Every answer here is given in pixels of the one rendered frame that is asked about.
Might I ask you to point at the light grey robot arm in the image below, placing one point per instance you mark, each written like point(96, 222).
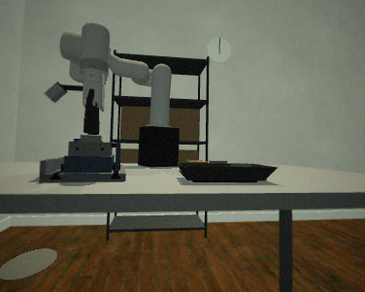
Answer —
point(95, 44)

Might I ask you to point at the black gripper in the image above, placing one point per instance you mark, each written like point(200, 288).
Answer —
point(93, 91)

